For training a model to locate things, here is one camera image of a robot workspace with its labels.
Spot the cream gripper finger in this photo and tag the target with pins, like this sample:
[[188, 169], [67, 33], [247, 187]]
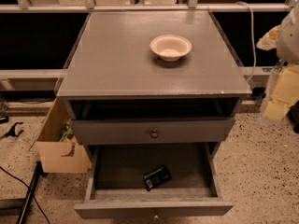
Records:
[[282, 92], [269, 40]]

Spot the blue rxbar blueberry bar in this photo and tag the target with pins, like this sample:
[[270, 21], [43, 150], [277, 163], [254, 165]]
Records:
[[156, 178]]

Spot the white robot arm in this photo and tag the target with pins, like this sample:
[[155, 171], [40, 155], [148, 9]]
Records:
[[288, 39]]

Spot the grey top drawer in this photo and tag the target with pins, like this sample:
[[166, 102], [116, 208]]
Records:
[[150, 131]]

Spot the grey wooden drawer cabinet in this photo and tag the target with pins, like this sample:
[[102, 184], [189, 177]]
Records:
[[115, 75]]

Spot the grey open middle drawer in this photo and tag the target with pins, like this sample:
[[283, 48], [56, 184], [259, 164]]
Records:
[[116, 189]]

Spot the white paper bowl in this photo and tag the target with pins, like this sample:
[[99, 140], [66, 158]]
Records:
[[170, 48]]

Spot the green packet in box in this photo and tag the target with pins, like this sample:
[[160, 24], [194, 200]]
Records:
[[67, 131]]

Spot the plywood box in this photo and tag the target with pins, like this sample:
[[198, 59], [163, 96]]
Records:
[[55, 156]]

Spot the black metal floor bar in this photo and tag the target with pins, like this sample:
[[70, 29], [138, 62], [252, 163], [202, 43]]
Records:
[[38, 172]]

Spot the black clamp tool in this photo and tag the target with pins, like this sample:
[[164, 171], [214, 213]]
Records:
[[12, 131]]

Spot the aluminium frame rail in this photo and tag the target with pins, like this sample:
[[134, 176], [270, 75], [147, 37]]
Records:
[[235, 7]]

